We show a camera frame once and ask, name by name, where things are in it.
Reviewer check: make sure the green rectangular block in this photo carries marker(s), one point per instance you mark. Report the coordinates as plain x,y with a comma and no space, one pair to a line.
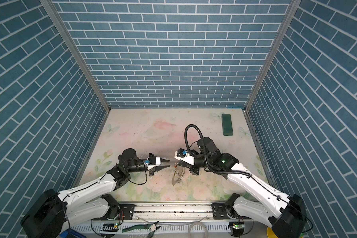
227,127

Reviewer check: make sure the aluminium mounting rail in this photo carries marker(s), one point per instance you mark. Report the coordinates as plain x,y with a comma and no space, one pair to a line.
172,217

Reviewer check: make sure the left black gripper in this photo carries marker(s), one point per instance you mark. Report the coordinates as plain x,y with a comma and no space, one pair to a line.
157,169

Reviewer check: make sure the metal key organizer ring plate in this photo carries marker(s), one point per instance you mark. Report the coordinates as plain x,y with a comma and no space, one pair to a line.
178,175

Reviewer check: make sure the wrist white camera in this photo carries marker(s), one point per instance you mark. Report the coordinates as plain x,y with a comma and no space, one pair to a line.
152,161
182,155

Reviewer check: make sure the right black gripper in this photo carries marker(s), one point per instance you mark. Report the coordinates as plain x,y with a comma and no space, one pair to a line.
194,170

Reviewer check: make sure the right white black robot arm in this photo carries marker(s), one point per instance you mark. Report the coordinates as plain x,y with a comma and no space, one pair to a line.
284,214

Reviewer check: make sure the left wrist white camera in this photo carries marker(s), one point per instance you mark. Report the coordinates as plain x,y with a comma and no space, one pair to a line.
152,161

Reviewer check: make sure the yellow cup with screws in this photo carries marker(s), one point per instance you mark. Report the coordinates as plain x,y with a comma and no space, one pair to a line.
270,233

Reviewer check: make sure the green handled pliers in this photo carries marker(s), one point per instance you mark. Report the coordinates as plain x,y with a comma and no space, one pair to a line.
152,228

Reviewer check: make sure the blue device box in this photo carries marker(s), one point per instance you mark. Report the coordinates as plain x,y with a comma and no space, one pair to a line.
71,234

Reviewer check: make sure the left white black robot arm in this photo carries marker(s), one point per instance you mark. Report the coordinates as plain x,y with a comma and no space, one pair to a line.
56,211

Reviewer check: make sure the clear plastic tube loop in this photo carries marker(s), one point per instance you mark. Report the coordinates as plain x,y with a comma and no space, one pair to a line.
196,228

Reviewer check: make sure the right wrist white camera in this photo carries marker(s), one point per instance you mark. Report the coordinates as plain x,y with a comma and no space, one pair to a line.
182,155

